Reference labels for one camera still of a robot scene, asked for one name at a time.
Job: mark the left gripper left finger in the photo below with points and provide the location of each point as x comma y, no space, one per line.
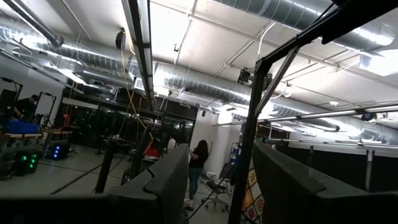
149,202

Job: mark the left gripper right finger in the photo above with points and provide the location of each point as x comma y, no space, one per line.
298,202

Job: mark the blue plastic bin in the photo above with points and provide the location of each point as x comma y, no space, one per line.
21,127

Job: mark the colourful poster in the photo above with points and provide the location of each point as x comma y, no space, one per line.
252,202

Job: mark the black partition panel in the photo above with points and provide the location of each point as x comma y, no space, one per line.
335,161

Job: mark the grey office chair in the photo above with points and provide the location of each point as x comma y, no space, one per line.
217,186

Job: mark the computer with blue lights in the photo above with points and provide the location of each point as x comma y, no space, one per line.
57,151

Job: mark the computer with green lights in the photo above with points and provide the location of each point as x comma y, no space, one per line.
26,162

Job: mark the wooden work table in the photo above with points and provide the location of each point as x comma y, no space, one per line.
34,134

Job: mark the metal ceiling pipe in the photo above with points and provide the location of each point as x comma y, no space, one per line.
37,25

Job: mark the black stand post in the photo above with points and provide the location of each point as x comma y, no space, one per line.
105,168
138,155

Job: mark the spiral metal air duct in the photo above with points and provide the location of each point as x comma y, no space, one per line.
77,56
217,90

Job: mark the small black mounted camera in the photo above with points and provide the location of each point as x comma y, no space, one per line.
244,76

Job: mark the large spiral air duct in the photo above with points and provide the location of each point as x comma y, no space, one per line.
295,18

